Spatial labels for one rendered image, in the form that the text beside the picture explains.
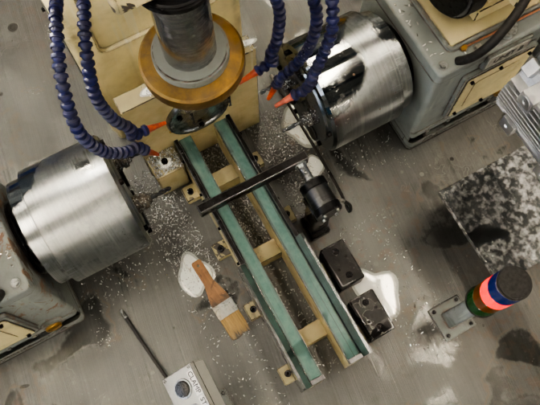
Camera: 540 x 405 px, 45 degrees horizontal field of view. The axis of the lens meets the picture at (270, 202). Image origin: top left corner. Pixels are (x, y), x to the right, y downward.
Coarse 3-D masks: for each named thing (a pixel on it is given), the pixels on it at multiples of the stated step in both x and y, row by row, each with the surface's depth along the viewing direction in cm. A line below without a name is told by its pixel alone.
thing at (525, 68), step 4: (532, 60) 103; (536, 60) 103; (524, 64) 104; (528, 64) 104; (532, 64) 103; (536, 64) 103; (524, 68) 104; (528, 68) 104; (532, 68) 103; (536, 68) 103; (524, 72) 104; (528, 72) 104; (532, 72) 103; (536, 72) 103; (528, 76) 104; (532, 76) 104; (500, 108) 116
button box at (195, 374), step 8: (200, 360) 123; (184, 368) 120; (192, 368) 119; (200, 368) 121; (168, 376) 121; (176, 376) 120; (184, 376) 120; (192, 376) 119; (200, 376) 120; (208, 376) 122; (168, 384) 121; (192, 384) 119; (200, 384) 118; (208, 384) 120; (168, 392) 121; (192, 392) 119; (200, 392) 118; (208, 392) 119; (216, 392) 121; (176, 400) 120; (184, 400) 119; (192, 400) 119; (200, 400) 118; (208, 400) 118; (216, 400) 120
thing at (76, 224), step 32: (64, 160) 125; (96, 160) 123; (128, 160) 133; (32, 192) 121; (64, 192) 121; (96, 192) 121; (128, 192) 129; (32, 224) 121; (64, 224) 120; (96, 224) 122; (128, 224) 124; (64, 256) 122; (96, 256) 125
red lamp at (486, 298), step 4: (488, 280) 116; (484, 284) 117; (480, 288) 119; (484, 288) 117; (480, 292) 119; (484, 292) 117; (488, 292) 115; (484, 296) 117; (488, 296) 115; (484, 300) 118; (488, 300) 116; (492, 300) 115; (488, 304) 117; (492, 304) 116; (496, 304) 115; (492, 308) 118; (496, 308) 117; (500, 308) 116; (504, 308) 117
